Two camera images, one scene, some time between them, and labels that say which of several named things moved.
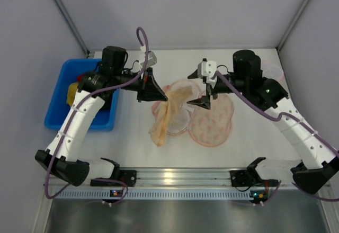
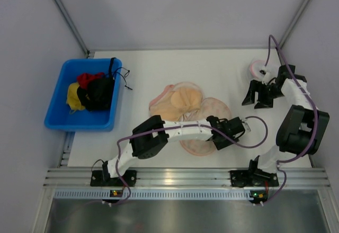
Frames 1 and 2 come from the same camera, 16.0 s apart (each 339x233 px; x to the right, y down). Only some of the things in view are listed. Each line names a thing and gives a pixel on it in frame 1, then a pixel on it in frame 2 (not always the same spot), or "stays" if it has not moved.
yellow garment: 71,92 stays
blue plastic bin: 58,108 stays
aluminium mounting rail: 219,178 stays
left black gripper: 143,85 → 221,141
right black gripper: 210,90 → 264,94
